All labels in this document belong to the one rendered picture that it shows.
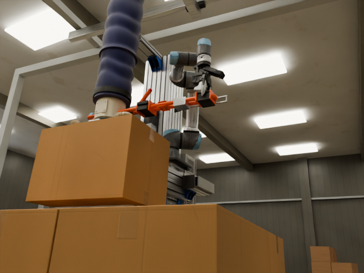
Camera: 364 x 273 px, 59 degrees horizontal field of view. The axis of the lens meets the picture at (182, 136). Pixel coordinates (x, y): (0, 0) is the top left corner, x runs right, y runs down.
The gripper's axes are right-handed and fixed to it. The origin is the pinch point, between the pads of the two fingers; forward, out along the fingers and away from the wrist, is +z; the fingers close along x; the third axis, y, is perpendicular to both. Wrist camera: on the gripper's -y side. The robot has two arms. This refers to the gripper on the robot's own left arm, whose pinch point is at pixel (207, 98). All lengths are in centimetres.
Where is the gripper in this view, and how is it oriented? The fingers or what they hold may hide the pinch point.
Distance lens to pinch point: 162.9
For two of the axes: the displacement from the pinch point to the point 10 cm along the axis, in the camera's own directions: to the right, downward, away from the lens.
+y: -9.0, 1.1, 4.1
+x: -4.3, -3.3, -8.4
